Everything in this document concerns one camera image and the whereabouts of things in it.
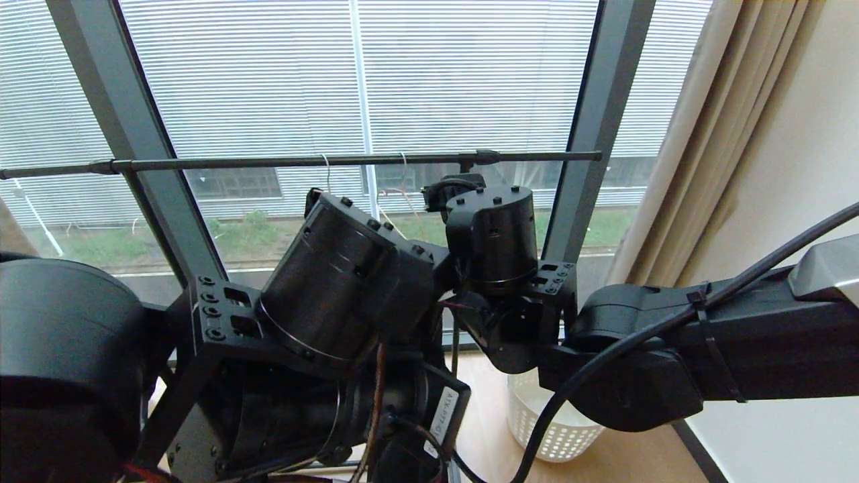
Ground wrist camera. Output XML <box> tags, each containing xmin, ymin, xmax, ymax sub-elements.
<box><xmin>396</xmin><ymin>368</ymin><xmax>472</xmax><ymax>460</ymax></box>
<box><xmin>421</xmin><ymin>173</ymin><xmax>487</xmax><ymax>217</ymax></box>

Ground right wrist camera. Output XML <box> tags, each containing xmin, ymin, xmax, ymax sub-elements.
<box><xmin>421</xmin><ymin>173</ymin><xmax>487</xmax><ymax>217</ymax></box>

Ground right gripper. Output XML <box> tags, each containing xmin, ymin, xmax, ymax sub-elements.
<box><xmin>462</xmin><ymin>294</ymin><xmax>562</xmax><ymax>374</ymax></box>

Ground window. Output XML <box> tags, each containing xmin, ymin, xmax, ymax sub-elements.
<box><xmin>0</xmin><ymin>0</ymin><xmax>712</xmax><ymax>351</ymax></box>

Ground white laundry basket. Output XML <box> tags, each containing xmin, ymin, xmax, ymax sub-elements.
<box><xmin>507</xmin><ymin>368</ymin><xmax>608</xmax><ymax>464</ymax></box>

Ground black clothes rack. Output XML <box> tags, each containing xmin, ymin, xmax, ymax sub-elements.
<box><xmin>0</xmin><ymin>149</ymin><xmax>603</xmax><ymax>378</ymax></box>

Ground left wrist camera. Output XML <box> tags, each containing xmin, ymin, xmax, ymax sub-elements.
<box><xmin>396</xmin><ymin>368</ymin><xmax>472</xmax><ymax>460</ymax></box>

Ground black cable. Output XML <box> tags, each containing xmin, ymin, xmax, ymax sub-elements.
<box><xmin>513</xmin><ymin>201</ymin><xmax>859</xmax><ymax>483</ymax></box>

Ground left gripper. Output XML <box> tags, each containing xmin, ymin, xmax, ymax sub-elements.
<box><xmin>166</xmin><ymin>364</ymin><xmax>431</xmax><ymax>483</ymax></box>

